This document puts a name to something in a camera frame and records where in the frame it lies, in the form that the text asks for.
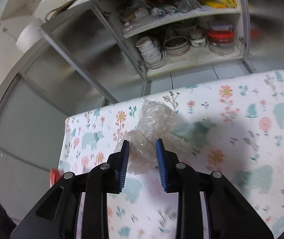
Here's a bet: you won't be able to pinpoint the clear bubble wrap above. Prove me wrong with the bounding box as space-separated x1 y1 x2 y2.
114 99 195 175

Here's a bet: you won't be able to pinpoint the white kitchen cabinet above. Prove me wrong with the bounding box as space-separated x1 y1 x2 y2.
0 0 284 120

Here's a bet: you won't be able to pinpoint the red white paper box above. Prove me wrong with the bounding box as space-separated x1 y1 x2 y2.
49 168 63 187

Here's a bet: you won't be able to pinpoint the floral bear tablecloth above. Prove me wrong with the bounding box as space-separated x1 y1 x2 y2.
58 70 284 238

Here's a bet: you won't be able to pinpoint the stack of white bowls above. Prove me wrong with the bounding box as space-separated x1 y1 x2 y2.
135 37 167 69

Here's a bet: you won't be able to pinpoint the red lidded containers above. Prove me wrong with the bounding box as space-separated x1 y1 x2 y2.
207 21 235 56

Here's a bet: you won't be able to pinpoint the stack of patterned plates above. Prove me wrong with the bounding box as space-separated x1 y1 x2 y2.
163 36 190 57

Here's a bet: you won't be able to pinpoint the white patterned pot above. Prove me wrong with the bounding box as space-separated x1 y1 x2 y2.
189 29 206 48

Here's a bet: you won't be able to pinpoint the white rice cooker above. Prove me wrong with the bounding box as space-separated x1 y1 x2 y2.
16 18 43 53

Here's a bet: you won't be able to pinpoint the yellow packets on shelf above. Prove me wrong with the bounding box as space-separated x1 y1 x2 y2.
199 0 238 9

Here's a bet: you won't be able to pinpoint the grey plastic bag on shelf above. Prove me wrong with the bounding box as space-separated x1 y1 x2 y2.
174 0 201 13

